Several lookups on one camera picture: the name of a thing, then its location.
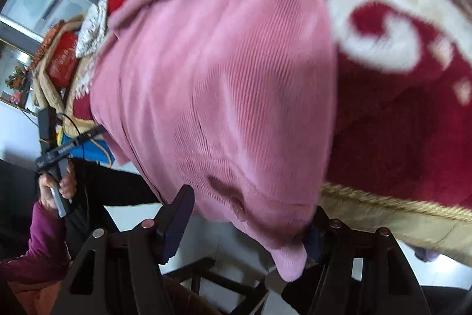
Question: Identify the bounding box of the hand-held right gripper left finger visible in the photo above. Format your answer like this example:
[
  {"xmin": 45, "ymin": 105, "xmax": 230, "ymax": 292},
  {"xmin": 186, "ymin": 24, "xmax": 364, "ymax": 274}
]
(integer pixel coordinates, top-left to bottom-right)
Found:
[{"xmin": 52, "ymin": 185, "xmax": 196, "ymax": 315}]

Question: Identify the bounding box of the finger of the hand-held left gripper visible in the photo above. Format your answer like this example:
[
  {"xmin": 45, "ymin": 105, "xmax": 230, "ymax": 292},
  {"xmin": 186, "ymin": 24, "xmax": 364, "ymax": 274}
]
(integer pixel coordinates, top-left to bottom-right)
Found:
[{"xmin": 72, "ymin": 126, "xmax": 108, "ymax": 146}]

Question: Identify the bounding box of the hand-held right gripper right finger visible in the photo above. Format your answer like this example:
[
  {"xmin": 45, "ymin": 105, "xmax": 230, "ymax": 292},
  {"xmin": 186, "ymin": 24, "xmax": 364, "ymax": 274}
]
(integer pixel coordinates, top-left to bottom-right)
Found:
[{"xmin": 282, "ymin": 206, "xmax": 432, "ymax": 315}]

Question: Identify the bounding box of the pink corduroy jacket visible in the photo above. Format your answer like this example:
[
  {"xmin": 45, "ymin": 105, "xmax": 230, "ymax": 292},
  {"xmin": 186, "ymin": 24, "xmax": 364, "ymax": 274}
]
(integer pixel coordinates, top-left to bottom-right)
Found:
[{"xmin": 89, "ymin": 0, "xmax": 338, "ymax": 282}]

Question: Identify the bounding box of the person's left forearm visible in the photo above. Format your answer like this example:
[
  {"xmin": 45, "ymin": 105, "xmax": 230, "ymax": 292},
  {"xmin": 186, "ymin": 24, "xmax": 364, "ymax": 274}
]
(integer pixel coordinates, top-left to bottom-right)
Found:
[{"xmin": 0, "ymin": 200, "xmax": 71, "ymax": 282}]

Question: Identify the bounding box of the person's left hand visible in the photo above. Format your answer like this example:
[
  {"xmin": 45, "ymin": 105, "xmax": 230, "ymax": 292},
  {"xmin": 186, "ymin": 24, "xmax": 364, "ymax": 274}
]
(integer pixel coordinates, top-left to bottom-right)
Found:
[{"xmin": 39, "ymin": 162, "xmax": 78, "ymax": 214}]

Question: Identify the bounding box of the blue yellow container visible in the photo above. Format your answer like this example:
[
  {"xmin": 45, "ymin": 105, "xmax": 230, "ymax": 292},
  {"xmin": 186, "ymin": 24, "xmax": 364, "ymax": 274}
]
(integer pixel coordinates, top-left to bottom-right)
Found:
[{"xmin": 55, "ymin": 130, "xmax": 116, "ymax": 168}]

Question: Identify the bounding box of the person's black trouser leg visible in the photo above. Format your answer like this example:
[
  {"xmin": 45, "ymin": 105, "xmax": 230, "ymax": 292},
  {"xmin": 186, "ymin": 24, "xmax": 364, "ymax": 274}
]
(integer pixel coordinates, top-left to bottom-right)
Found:
[{"xmin": 68, "ymin": 160, "xmax": 166, "ymax": 245}]

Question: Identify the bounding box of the beige coat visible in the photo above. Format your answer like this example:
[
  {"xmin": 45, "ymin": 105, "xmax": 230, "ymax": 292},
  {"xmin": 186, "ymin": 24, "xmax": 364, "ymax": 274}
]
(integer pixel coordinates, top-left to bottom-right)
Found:
[{"xmin": 31, "ymin": 14, "xmax": 96, "ymax": 127}]

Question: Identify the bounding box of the black wooden stool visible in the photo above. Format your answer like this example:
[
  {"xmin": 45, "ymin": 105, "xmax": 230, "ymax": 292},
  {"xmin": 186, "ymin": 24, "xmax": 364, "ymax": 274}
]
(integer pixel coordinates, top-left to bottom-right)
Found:
[{"xmin": 162, "ymin": 258, "xmax": 270, "ymax": 315}]

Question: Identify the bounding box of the red box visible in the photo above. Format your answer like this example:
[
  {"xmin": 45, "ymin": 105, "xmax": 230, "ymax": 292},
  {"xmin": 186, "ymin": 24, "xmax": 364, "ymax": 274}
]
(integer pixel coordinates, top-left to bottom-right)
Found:
[{"xmin": 45, "ymin": 32, "xmax": 79, "ymax": 85}]

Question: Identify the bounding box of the display cabinet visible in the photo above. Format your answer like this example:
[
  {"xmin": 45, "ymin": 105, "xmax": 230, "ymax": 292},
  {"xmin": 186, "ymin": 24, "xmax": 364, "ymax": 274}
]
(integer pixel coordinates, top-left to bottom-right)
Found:
[{"xmin": 0, "ymin": 42, "xmax": 37, "ymax": 116}]

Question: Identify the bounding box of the orange black patterned cloth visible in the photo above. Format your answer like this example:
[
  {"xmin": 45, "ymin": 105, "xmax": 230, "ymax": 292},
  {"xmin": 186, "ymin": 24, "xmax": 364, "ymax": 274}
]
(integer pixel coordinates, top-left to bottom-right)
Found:
[{"xmin": 35, "ymin": 20, "xmax": 67, "ymax": 70}]

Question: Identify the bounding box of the white black patterned cloth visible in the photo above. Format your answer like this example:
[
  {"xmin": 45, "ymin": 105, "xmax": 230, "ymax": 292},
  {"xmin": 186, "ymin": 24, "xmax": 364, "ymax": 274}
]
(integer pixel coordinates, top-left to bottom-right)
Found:
[{"xmin": 76, "ymin": 0, "xmax": 109, "ymax": 57}]

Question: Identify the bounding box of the floral plush blanket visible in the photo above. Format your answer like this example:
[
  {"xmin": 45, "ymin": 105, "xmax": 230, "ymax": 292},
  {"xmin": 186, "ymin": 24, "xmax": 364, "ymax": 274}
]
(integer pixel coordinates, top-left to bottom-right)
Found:
[{"xmin": 72, "ymin": 0, "xmax": 472, "ymax": 267}]

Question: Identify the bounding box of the black cable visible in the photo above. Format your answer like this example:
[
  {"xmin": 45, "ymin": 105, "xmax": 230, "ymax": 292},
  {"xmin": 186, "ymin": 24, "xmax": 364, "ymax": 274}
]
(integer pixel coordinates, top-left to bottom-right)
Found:
[{"xmin": 55, "ymin": 112, "xmax": 91, "ymax": 205}]

